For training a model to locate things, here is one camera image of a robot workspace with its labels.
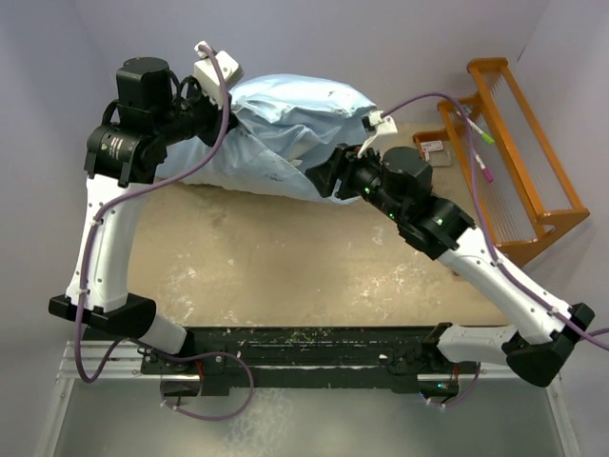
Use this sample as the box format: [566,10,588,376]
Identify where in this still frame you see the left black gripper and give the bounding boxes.
[152,73,240,149]

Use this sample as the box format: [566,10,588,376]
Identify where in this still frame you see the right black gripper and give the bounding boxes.
[306,139,407,223]

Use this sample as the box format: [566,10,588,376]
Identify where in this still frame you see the light blue pillowcase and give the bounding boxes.
[184,74,376,203]

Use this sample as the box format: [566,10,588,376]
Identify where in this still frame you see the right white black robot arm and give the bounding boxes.
[305,144,595,387]

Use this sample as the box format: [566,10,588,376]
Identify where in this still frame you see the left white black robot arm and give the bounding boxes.
[49,51,243,373]

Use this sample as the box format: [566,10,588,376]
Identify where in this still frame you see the small clear plastic box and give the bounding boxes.
[421,140,452,168]

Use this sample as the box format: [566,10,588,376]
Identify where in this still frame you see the orange wooden tiered rack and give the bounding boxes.
[413,57,590,267]

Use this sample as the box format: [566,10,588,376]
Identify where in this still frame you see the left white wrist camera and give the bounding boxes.
[192,41,244,108]

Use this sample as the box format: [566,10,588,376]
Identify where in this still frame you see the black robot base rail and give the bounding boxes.
[94,326,480,397]

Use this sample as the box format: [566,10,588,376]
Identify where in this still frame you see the aluminium extrusion frame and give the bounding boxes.
[37,319,582,456]

